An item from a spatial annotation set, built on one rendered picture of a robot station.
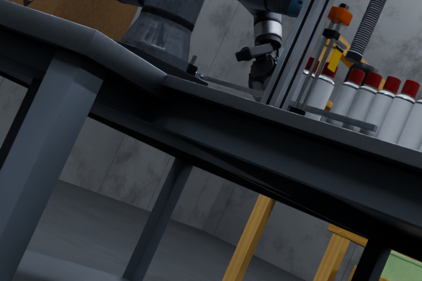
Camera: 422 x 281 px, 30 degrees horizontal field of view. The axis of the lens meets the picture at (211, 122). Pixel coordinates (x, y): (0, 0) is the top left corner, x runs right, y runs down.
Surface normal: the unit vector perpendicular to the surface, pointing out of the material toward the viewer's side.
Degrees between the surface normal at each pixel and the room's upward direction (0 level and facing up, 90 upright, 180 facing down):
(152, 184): 90
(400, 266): 90
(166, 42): 74
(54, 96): 90
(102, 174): 90
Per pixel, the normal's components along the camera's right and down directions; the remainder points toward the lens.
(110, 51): 0.77, 0.29
